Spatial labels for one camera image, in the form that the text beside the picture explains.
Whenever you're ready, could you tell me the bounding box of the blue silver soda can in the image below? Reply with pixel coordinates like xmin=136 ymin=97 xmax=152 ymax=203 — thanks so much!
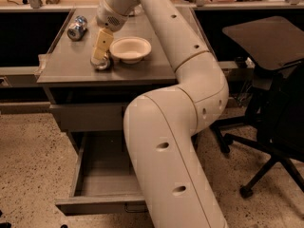
xmin=67 ymin=15 xmax=87 ymax=41

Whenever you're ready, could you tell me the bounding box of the black office chair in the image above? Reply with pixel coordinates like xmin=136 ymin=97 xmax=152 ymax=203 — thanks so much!
xmin=211 ymin=16 xmax=304 ymax=199

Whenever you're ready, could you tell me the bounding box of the closed grey upper drawer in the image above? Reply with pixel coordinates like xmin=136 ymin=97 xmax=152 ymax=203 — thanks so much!
xmin=50 ymin=104 xmax=125 ymax=132

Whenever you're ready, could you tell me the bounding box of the black drawer handle lower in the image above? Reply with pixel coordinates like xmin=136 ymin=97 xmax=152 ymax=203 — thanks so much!
xmin=124 ymin=202 xmax=148 ymax=213

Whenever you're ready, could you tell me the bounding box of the open grey middle drawer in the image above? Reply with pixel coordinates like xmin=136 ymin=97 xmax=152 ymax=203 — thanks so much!
xmin=55 ymin=130 xmax=145 ymax=216

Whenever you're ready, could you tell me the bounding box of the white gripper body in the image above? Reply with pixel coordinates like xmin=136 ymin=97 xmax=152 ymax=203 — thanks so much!
xmin=96 ymin=0 xmax=129 ymax=32

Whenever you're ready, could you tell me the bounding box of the white paper bowl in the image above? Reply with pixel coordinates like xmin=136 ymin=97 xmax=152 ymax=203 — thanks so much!
xmin=109 ymin=37 xmax=152 ymax=64

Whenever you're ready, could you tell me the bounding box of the orange soda can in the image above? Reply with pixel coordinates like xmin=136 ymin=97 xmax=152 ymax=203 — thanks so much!
xmin=90 ymin=51 xmax=111 ymax=71

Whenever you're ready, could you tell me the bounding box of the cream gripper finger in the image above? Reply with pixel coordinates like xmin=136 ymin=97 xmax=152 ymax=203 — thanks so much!
xmin=91 ymin=28 xmax=114 ymax=61

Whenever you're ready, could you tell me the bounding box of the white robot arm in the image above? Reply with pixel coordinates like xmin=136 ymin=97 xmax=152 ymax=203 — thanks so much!
xmin=91 ymin=0 xmax=229 ymax=228

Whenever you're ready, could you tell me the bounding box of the grey drawer cabinet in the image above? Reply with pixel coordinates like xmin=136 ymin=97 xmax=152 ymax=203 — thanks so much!
xmin=36 ymin=6 xmax=222 ymax=154

